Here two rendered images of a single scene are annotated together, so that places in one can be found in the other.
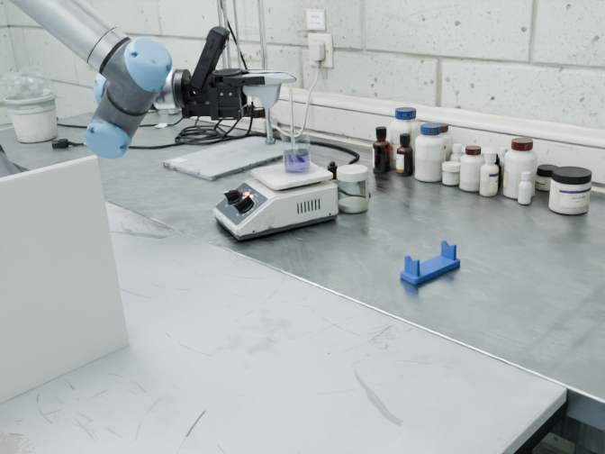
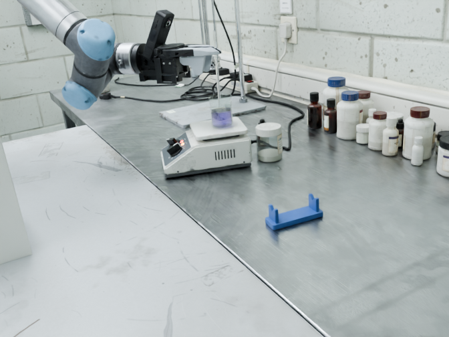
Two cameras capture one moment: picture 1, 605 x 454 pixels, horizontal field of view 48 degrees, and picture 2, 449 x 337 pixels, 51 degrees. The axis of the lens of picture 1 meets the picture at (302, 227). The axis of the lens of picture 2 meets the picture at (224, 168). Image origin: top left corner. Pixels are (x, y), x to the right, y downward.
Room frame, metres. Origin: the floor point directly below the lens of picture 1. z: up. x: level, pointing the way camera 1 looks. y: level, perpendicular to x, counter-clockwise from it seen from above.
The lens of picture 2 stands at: (0.18, -0.29, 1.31)
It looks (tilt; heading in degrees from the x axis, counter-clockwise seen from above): 22 degrees down; 16
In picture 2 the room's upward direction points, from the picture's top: 5 degrees counter-clockwise
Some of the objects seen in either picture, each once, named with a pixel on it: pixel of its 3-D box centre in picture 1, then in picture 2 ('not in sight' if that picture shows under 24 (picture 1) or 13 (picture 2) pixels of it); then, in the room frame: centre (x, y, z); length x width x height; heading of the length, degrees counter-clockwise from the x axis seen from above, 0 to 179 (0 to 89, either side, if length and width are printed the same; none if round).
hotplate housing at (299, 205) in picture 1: (279, 198); (208, 147); (1.17, 0.04, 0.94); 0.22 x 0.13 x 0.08; 115
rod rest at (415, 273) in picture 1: (430, 260); (294, 210); (0.92, -0.19, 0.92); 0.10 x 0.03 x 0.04; 126
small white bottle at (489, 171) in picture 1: (489, 173); (390, 136); (1.25, -0.37, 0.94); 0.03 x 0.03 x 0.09
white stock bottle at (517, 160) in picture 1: (520, 167); (418, 132); (1.24, -0.42, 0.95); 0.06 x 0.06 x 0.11
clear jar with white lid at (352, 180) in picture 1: (352, 189); (268, 142); (1.21, -0.10, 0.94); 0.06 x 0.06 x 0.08
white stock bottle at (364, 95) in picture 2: (439, 146); (362, 110); (1.43, -0.31, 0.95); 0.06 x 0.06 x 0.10
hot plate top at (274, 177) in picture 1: (291, 173); (217, 128); (1.19, 0.02, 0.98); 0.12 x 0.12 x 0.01; 25
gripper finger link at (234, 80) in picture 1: (241, 80); (178, 52); (1.19, 0.09, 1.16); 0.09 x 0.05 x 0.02; 79
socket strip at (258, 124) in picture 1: (227, 115); (226, 79); (2.01, 0.21, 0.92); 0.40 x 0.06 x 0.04; 43
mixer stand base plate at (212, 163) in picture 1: (234, 155); (212, 109); (1.61, 0.16, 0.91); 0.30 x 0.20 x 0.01; 133
